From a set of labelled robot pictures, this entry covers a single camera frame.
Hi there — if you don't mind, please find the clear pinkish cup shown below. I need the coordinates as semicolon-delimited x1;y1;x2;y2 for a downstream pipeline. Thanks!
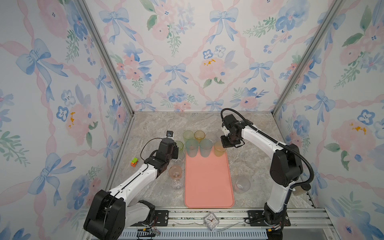
234;176;251;194

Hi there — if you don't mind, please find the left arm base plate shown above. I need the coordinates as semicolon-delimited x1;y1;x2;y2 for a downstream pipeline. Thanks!
132;210;169;227

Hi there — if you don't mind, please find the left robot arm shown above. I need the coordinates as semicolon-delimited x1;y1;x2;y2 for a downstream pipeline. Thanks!
83;138;179;240

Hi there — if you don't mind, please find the pink rectangular tray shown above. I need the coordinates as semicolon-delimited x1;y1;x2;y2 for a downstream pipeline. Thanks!
185;151;235;209

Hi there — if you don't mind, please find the clear frosted cup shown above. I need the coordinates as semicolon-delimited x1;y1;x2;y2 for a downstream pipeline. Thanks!
207;135;218;144

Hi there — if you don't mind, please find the aluminium front rail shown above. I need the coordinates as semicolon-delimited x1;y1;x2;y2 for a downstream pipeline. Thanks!
80;206;334;240

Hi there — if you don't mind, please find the left corner aluminium post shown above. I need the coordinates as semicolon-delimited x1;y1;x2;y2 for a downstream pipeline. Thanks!
74;0;134;117

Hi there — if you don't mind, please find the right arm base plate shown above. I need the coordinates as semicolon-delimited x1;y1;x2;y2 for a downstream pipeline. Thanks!
245;210;291;227

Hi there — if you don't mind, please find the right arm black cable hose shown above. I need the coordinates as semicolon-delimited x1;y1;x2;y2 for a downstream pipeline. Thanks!
220;107;315;190

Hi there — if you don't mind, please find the bright green glass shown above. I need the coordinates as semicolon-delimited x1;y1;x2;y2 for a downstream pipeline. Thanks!
176;141;184;151

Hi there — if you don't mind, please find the teal textured cup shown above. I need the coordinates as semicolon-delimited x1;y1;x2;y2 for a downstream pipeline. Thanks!
200;139;213;158
186;139;199;158

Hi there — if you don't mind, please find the clear glass column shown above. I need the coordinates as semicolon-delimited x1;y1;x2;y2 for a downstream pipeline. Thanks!
174;151;186;164

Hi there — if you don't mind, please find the light green textured cup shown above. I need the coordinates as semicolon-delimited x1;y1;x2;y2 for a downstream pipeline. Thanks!
183;130;195;142

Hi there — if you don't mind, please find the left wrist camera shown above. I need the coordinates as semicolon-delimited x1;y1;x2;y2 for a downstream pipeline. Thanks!
166;131;174;139

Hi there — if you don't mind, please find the small white clock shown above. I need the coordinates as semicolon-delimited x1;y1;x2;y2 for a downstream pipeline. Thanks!
203;212;220;231

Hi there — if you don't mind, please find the orange green toy block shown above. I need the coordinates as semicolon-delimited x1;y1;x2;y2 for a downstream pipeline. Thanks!
131;158;138;167

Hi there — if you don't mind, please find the clear textured cup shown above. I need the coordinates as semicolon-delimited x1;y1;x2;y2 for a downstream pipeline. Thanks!
215;130;224;141

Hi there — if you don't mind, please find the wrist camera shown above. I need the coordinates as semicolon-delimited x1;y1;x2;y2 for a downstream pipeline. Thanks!
222;114;244;135
166;131;174;139

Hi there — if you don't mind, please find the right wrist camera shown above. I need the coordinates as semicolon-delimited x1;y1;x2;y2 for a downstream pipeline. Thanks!
222;114;244;135

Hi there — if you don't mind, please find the small clear glass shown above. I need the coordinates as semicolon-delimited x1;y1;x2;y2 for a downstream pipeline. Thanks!
171;178;184;190

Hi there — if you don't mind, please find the right corner aluminium post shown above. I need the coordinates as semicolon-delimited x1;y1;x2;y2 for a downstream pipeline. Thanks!
272;0;345;117

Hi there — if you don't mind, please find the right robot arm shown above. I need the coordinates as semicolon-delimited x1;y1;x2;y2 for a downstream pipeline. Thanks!
221;122;303;226

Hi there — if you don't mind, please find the yellow green cup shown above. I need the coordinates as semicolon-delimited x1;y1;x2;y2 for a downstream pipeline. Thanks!
214;141;226;157

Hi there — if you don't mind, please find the corner aluminium post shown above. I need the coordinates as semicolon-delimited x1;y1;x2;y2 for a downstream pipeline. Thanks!
272;0;345;117
74;0;134;117

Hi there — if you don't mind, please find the amber yellow cup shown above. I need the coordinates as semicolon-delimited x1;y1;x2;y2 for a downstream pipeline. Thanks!
194;130;206;142

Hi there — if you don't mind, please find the pink tinted glass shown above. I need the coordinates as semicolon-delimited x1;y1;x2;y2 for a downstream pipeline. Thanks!
169;165;183;180

